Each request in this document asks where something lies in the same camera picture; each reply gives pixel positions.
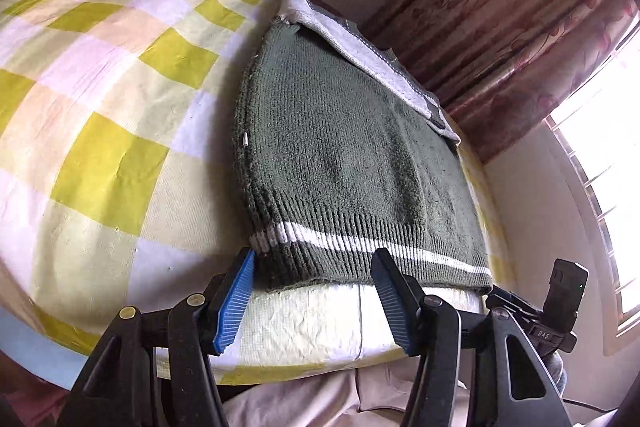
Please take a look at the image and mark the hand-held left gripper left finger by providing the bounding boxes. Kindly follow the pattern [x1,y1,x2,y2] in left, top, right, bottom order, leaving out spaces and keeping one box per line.
[57,248,257,427]

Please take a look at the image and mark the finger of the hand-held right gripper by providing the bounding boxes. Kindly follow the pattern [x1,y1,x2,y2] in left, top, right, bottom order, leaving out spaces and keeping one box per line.
[485,286,544,324]

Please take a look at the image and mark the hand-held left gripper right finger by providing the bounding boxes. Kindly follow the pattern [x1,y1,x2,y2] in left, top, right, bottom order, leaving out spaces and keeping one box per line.
[371,248,571,427]

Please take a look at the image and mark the green knitted sweater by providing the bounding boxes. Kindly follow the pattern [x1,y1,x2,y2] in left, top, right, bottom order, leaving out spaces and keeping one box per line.
[234,0,493,295]

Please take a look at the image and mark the person's right forearm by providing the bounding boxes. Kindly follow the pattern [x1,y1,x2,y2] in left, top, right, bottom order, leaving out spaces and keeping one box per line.
[542,349,569,395]

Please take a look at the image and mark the person's light trousers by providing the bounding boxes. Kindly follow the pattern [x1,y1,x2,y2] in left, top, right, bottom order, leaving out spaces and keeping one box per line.
[220,354,501,427]

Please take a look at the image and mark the barred window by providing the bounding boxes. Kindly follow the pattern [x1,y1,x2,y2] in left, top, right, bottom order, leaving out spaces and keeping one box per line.
[545,22,640,338]

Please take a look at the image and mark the bed with yellow checked sheet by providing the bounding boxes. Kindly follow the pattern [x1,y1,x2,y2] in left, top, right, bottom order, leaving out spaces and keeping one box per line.
[0,0,516,388]

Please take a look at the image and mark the pink floral curtain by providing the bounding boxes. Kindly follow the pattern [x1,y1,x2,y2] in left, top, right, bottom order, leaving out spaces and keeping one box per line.
[360,0,640,165]

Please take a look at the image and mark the black cable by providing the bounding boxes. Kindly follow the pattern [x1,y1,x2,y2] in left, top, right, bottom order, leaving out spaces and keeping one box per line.
[565,398,621,411]

